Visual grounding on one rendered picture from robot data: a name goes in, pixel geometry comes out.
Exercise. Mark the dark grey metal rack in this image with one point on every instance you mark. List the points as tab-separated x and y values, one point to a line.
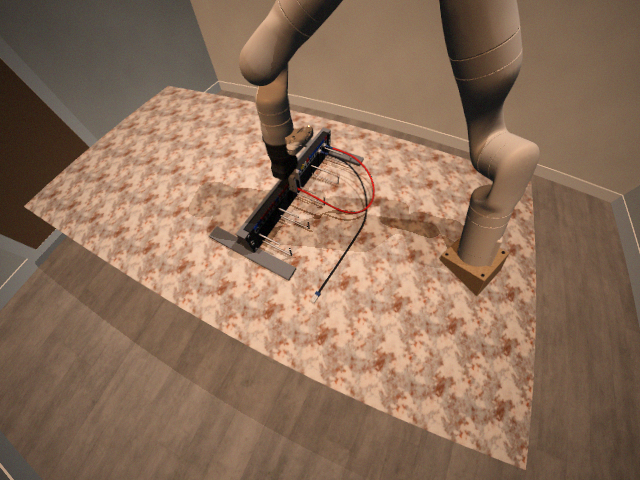
270	210

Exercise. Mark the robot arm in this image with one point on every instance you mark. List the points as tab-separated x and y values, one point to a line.
483	40

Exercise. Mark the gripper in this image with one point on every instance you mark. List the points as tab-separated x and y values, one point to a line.
280	141

